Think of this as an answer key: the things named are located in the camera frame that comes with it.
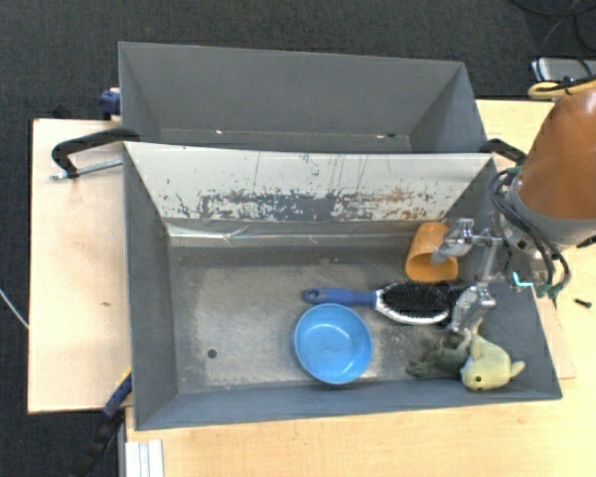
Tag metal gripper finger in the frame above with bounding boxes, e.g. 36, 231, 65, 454
448, 285, 499, 336
429, 218, 490, 266

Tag orange cup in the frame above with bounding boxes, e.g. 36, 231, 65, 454
404, 221, 460, 284

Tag pale green toy whale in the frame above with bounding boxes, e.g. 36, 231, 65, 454
458, 332, 526, 394

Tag dark green toy animal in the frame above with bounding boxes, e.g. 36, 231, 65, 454
405, 332, 474, 380

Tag blue bowl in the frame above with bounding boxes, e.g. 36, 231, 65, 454
293, 302, 374, 386

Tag grey metal bin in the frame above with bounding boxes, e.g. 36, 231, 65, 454
117, 41, 563, 432

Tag blue handled black hairbrush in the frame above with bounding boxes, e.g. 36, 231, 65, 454
301, 280, 472, 327

